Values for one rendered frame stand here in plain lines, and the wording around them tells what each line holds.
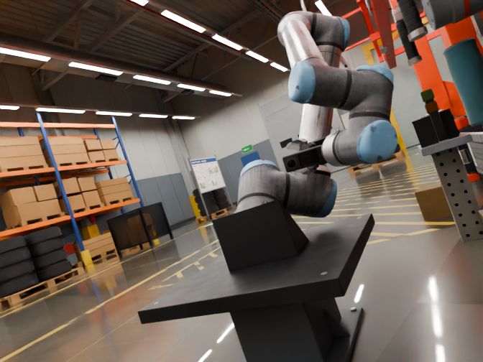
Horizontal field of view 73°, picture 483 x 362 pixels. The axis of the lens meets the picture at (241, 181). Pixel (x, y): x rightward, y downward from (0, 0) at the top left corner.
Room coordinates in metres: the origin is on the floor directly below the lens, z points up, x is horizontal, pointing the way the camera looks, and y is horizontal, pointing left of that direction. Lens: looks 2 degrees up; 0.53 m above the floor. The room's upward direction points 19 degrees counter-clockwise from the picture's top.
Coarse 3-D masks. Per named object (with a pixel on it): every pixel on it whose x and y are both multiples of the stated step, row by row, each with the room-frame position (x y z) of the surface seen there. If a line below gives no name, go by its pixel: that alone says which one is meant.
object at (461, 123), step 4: (456, 120) 2.29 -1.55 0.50; (460, 120) 2.30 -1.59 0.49; (464, 120) 2.30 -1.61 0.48; (468, 120) 2.31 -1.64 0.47; (456, 124) 2.29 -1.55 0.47; (460, 124) 2.29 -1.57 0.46; (464, 124) 2.30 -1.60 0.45; (468, 124) 2.30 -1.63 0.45; (460, 128) 2.29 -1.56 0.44; (468, 176) 2.31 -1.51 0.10; (472, 176) 2.30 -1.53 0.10; (476, 176) 2.29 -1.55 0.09; (472, 180) 2.31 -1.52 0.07; (476, 180) 2.30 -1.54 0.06
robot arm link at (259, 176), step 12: (252, 168) 1.16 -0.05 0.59; (264, 168) 1.16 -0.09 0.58; (276, 168) 1.20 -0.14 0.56; (240, 180) 1.18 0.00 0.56; (252, 180) 1.12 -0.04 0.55; (264, 180) 1.12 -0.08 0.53; (276, 180) 1.13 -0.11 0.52; (288, 180) 1.14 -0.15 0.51; (240, 192) 1.13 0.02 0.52; (252, 192) 1.09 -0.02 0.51; (264, 192) 1.08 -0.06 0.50; (276, 192) 1.12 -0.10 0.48; (288, 192) 1.12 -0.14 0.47
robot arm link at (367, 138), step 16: (352, 128) 0.75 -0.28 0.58; (368, 128) 0.71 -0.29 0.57; (384, 128) 0.71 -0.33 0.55; (336, 144) 0.79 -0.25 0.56; (352, 144) 0.74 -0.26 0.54; (368, 144) 0.70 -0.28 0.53; (384, 144) 0.71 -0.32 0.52; (352, 160) 0.77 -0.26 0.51; (368, 160) 0.73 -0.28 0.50; (384, 160) 0.73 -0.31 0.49
